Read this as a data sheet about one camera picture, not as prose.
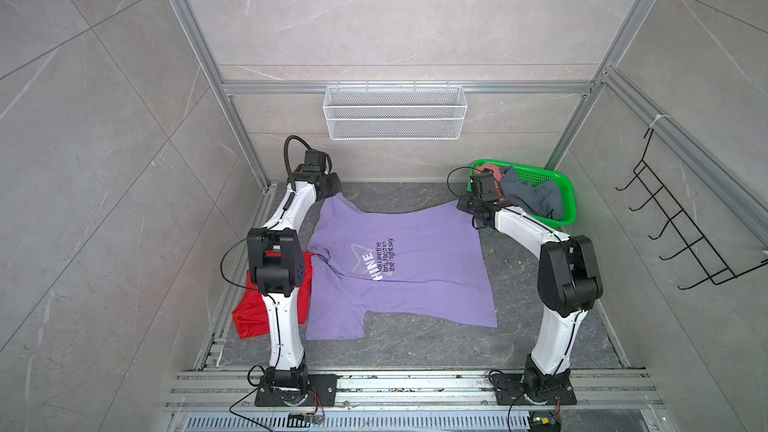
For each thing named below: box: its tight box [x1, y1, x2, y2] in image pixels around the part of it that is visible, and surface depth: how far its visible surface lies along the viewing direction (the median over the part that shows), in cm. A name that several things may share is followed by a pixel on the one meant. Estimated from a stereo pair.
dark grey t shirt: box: [500, 166, 563, 220], surface depth 108 cm
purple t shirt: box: [306, 193, 498, 341], surface depth 95 cm
